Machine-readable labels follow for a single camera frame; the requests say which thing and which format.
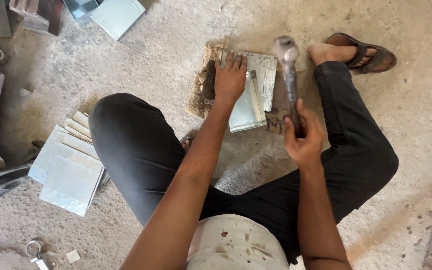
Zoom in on brown sandal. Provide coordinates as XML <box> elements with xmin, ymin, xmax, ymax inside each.
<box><xmin>325</xmin><ymin>32</ymin><xmax>398</xmax><ymax>74</ymax></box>

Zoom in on person's left hand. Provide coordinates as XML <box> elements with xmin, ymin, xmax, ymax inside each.
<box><xmin>214</xmin><ymin>50</ymin><xmax>248</xmax><ymax>108</ymax></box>

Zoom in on black plastic sheeting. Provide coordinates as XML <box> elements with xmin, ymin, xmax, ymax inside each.
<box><xmin>0</xmin><ymin>140</ymin><xmax>46</xmax><ymax>206</ymax></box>

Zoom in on person's black trousers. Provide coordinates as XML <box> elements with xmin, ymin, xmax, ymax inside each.
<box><xmin>88</xmin><ymin>61</ymin><xmax>400</xmax><ymax>265</ymax></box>

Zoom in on dark teal metal box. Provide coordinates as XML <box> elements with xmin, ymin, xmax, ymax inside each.
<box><xmin>62</xmin><ymin>0</ymin><xmax>101</xmax><ymax>24</ymax></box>

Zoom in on stack of galvanized sheet pieces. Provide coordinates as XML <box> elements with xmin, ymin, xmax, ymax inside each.
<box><xmin>28</xmin><ymin>110</ymin><xmax>111</xmax><ymax>218</ymax></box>

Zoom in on worn grey metal plate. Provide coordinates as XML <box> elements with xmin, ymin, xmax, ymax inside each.
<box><xmin>220</xmin><ymin>48</ymin><xmax>278</xmax><ymax>112</ymax></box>

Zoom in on person's right hand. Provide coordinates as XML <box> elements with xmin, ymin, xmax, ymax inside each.
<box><xmin>283</xmin><ymin>99</ymin><xmax>328</xmax><ymax>169</ymax></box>

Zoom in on folded galvanized sheet box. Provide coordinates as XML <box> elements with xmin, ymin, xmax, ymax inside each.
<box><xmin>90</xmin><ymin>0</ymin><xmax>146</xmax><ymax>42</ymax></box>

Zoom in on small white square scrap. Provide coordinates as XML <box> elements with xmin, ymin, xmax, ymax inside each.
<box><xmin>65</xmin><ymin>249</ymin><xmax>82</xmax><ymax>265</ymax></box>

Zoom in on person's right foot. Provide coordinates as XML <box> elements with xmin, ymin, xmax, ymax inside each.
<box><xmin>308</xmin><ymin>42</ymin><xmax>378</xmax><ymax>68</ymax></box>

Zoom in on bent galvanized sheet tray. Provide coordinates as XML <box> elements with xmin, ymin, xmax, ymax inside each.
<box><xmin>228</xmin><ymin>70</ymin><xmax>268</xmax><ymax>134</ymax></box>

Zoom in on cardboard piece with scribbles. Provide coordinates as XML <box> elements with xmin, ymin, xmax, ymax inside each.
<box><xmin>264</xmin><ymin>108</ymin><xmax>292</xmax><ymax>136</ymax></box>

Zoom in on grey metal hammer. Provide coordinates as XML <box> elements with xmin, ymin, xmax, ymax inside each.
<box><xmin>272</xmin><ymin>35</ymin><xmax>302</xmax><ymax>138</ymax></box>

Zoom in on reddish brown block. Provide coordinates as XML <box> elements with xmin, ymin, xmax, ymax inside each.
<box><xmin>9</xmin><ymin>0</ymin><xmax>64</xmax><ymax>37</ymax></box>

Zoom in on person's stained white shirt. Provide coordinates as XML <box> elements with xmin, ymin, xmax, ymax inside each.
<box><xmin>186</xmin><ymin>214</ymin><xmax>292</xmax><ymax>270</ymax></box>

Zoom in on brown burlap mat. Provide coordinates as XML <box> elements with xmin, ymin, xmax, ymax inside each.
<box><xmin>185</xmin><ymin>44</ymin><xmax>239</xmax><ymax>121</ymax></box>

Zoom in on small metal ring clamp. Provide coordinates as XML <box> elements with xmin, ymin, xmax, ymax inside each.
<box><xmin>25</xmin><ymin>240</ymin><xmax>50</xmax><ymax>270</ymax></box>

